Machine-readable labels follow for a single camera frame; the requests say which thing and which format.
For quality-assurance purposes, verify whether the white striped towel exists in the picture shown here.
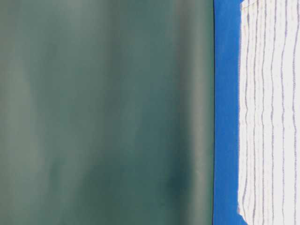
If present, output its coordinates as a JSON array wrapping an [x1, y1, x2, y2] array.
[[238, 0, 300, 225]]

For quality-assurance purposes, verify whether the green blurred panel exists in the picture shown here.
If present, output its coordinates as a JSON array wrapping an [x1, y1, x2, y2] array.
[[0, 0, 214, 225]]

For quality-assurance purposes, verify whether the blue table cloth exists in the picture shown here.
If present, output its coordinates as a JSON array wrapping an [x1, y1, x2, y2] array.
[[213, 0, 245, 225]]

